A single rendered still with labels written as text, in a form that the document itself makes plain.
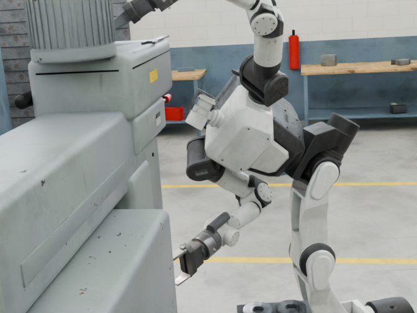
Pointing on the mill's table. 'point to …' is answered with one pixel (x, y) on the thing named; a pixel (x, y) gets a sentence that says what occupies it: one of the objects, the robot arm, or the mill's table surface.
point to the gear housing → (148, 125)
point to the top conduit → (23, 100)
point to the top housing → (104, 81)
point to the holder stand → (288, 306)
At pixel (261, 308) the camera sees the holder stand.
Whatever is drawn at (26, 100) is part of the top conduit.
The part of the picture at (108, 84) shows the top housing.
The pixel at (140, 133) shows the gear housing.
